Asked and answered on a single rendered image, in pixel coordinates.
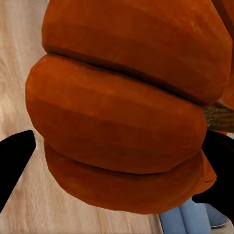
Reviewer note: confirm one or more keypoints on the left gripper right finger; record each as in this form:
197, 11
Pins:
219, 150

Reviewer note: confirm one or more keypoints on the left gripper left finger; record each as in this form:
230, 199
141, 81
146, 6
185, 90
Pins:
15, 152

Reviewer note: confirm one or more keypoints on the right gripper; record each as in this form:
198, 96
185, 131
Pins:
217, 197

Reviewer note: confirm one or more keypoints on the pumpkin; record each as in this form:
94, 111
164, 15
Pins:
126, 93
209, 182

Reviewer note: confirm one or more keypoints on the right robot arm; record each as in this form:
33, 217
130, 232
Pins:
218, 198

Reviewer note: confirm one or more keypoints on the sofa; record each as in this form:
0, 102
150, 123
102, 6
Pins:
190, 218

